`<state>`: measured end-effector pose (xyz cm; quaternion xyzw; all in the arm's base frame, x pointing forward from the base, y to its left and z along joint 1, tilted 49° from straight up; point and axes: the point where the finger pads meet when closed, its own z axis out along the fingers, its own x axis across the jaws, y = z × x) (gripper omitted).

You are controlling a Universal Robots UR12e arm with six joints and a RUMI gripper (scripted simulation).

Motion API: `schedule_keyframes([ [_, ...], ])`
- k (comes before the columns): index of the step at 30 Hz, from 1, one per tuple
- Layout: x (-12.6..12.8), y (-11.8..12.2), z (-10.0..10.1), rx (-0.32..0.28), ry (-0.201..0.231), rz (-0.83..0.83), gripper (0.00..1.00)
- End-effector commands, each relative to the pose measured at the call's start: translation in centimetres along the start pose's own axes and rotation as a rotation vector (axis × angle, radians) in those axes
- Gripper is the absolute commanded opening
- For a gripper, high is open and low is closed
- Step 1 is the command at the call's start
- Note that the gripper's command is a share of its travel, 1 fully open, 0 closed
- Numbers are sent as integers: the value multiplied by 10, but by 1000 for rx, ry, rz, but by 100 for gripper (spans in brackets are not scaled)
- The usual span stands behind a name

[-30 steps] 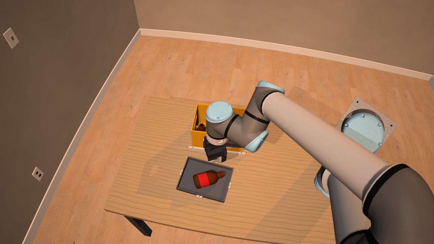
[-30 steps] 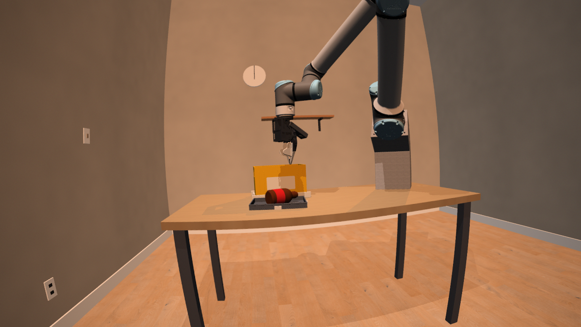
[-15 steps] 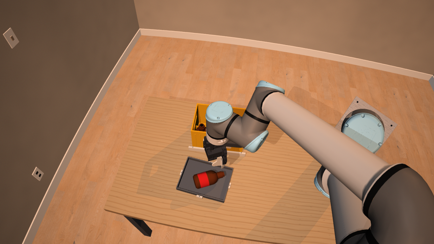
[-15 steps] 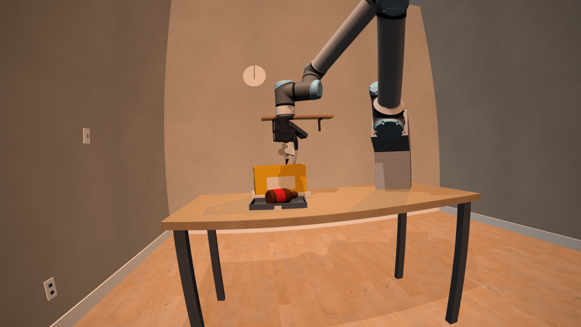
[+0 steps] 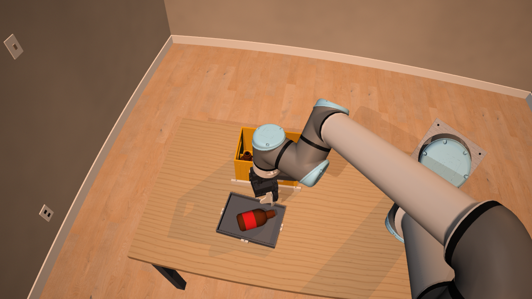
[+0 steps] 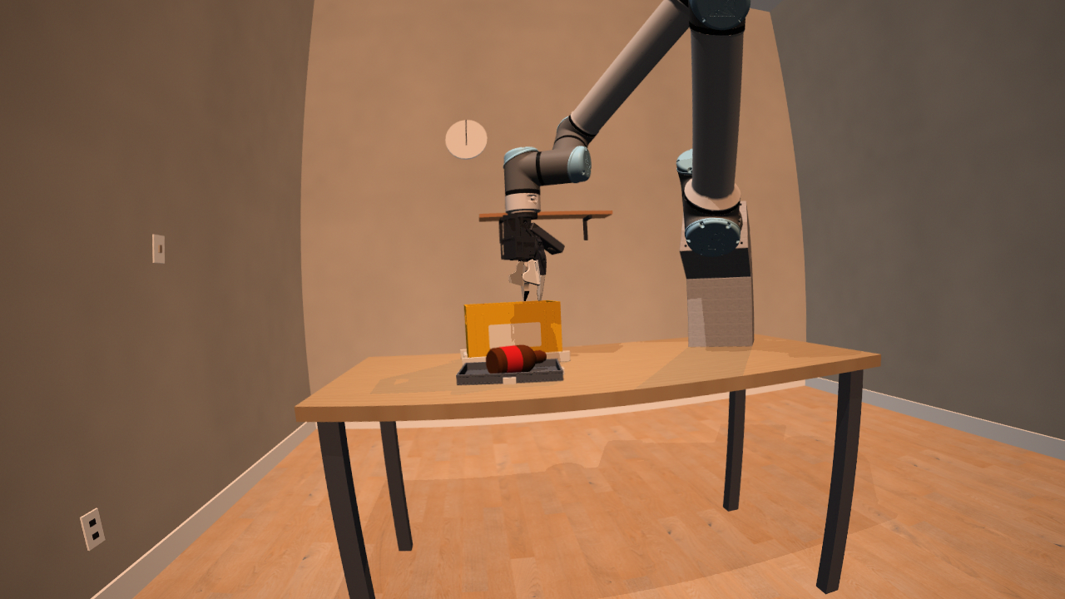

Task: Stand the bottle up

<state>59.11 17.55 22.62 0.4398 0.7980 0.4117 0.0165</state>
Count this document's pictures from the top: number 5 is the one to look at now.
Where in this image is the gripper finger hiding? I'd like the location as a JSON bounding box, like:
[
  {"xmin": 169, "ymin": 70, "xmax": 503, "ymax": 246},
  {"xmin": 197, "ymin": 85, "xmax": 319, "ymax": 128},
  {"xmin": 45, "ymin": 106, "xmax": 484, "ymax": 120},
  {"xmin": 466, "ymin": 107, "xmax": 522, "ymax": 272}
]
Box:
[{"xmin": 260, "ymin": 188, "xmax": 278, "ymax": 207}]

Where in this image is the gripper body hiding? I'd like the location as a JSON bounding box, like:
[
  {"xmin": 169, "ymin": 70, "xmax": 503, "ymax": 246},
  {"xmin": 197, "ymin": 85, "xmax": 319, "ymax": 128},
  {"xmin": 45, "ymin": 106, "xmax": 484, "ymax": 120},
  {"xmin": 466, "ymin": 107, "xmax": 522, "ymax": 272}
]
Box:
[{"xmin": 249, "ymin": 167, "xmax": 278, "ymax": 198}]

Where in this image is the yellow bottle crate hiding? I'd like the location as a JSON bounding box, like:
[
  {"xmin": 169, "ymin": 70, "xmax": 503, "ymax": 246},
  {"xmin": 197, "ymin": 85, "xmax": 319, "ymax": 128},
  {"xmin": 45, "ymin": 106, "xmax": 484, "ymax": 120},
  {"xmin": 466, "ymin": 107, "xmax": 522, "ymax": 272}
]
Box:
[{"xmin": 234, "ymin": 127, "xmax": 298, "ymax": 186}]

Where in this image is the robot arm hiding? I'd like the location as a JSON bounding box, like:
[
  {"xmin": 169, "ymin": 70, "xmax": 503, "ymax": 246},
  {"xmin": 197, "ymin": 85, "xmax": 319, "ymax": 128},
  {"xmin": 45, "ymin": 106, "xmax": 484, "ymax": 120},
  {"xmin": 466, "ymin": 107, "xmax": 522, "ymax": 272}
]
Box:
[{"xmin": 252, "ymin": 98, "xmax": 532, "ymax": 299}]

